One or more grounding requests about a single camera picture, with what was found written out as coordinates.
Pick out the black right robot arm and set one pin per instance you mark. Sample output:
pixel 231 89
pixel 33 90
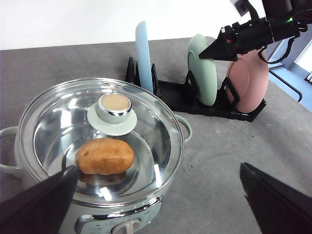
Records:
pixel 281 21

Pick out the brown potato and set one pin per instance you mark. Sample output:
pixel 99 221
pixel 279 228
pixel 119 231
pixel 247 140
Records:
pixel 104 156

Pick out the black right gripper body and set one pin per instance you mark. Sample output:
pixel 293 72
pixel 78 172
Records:
pixel 248 36

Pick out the black cable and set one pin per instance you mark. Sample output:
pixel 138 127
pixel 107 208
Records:
pixel 287 53

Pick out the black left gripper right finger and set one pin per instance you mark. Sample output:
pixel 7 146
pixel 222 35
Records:
pixel 277 208

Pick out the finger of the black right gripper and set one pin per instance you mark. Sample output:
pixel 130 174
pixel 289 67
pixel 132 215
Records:
pixel 219 50

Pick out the glass steamer lid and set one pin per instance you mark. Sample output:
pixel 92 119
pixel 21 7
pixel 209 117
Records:
pixel 125 139

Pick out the green electric steamer pot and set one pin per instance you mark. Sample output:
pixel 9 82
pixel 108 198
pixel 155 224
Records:
pixel 141 216

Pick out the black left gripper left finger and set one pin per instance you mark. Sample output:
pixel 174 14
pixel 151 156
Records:
pixel 41 208

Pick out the pink plate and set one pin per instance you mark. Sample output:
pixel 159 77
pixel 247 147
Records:
pixel 249 75

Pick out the green plate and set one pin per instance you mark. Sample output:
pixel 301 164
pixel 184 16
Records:
pixel 202 71

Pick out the black plate rack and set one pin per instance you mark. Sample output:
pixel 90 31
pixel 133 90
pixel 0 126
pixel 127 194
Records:
pixel 187 97

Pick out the blue plate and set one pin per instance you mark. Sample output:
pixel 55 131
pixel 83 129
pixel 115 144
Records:
pixel 144 66

